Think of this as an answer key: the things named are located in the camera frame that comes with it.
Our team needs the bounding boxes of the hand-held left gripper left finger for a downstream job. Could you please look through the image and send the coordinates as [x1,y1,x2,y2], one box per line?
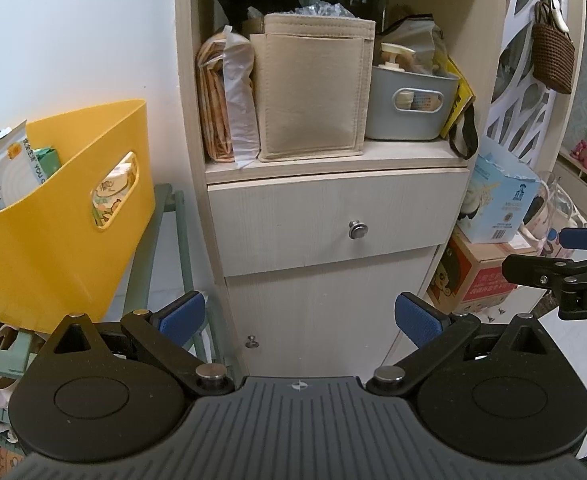
[48,291,235,395]

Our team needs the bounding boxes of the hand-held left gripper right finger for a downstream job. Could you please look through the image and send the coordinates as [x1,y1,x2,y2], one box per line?
[366,291,555,396]

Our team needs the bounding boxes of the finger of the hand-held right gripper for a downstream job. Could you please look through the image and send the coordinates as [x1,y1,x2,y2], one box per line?
[502,254,581,291]
[559,226,587,251]

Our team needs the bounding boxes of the light wooden drawer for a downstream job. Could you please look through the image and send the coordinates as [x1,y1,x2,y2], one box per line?
[207,169,470,277]

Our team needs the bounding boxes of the yellow plastic basket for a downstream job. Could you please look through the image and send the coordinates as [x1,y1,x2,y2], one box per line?
[0,99,156,334]

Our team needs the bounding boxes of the green rectangular box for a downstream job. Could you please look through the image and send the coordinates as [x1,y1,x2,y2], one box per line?
[26,146,64,194]

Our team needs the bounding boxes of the white wet wipes pack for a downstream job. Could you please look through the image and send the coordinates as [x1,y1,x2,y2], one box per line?
[0,120,44,214]

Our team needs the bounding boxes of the clear glass mug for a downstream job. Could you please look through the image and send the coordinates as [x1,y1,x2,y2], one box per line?
[523,172,577,261]

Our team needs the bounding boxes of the brown cardboard box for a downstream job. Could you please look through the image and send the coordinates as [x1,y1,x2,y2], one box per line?
[427,232,524,317]

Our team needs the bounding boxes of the green metal rack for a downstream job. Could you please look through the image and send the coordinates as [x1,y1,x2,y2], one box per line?
[0,182,227,378]

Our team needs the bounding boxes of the light blue carton box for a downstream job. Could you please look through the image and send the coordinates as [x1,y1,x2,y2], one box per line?
[456,152,542,244]

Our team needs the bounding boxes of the light wooden cabinet door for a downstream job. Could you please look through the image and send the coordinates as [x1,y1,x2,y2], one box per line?
[224,244,445,377]

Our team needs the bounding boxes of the white lattice screen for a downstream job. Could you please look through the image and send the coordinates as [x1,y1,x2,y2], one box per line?
[483,0,587,177]

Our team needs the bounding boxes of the light wooden cabinet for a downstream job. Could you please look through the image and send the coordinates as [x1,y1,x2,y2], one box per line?
[174,0,511,377]

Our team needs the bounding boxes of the brown woven pouch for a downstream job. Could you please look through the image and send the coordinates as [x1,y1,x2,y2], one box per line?
[531,2,576,95]

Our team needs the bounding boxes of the grey plastic basket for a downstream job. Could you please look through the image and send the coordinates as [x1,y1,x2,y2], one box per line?
[365,65,461,141]

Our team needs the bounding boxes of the stack of brown paper bags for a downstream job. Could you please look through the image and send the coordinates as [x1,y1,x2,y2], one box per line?
[196,30,235,164]

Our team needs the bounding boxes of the bagged paper stack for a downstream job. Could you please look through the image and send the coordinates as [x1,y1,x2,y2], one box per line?
[222,26,261,169]

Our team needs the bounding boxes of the beige felt organizer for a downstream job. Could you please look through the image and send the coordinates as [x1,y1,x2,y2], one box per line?
[250,12,377,162]

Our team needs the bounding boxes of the cream pump bottle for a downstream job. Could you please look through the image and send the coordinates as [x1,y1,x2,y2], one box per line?
[379,42,417,71]

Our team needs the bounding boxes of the grey crumpled bag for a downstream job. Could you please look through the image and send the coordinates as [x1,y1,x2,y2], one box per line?
[381,12,447,79]

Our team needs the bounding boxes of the crumpled clear plastic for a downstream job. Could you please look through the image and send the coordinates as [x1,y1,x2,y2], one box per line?
[293,2,357,19]

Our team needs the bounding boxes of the yellow bag with black strap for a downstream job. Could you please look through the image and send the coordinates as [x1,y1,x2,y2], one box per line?
[440,55,479,159]

